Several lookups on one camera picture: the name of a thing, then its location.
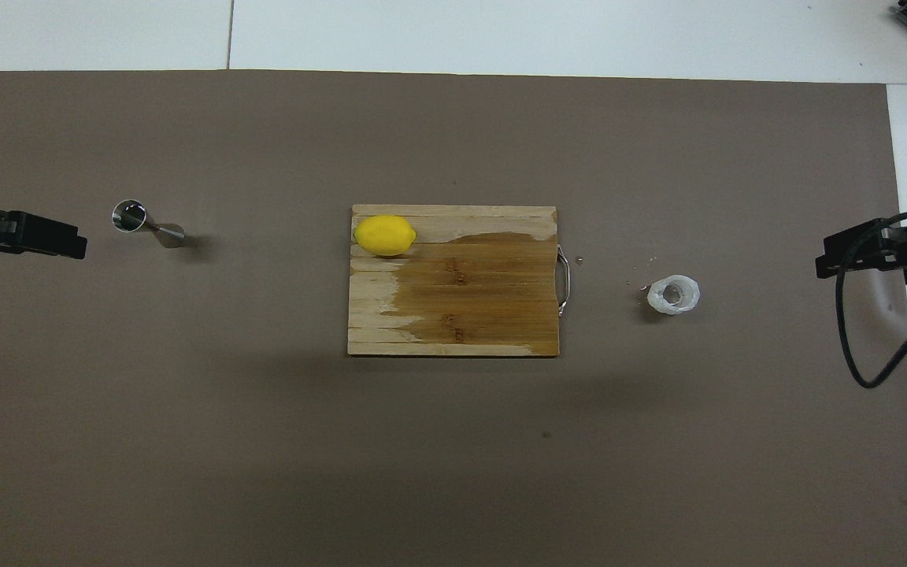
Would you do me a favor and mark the steel double jigger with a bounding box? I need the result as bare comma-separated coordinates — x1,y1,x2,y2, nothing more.
112,199,186,249

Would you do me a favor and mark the clear crinkled plastic cup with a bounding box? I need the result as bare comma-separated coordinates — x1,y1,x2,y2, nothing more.
646,275,702,317

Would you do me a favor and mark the brown paper table mat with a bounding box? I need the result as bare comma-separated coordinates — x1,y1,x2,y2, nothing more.
0,69,907,567

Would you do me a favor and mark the yellow lemon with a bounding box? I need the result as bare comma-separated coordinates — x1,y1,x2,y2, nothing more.
354,214,417,258

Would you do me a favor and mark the wooden cutting board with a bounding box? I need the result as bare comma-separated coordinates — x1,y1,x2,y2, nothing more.
347,205,572,358

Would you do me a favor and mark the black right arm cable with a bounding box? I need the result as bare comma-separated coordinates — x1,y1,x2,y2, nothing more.
835,206,907,389

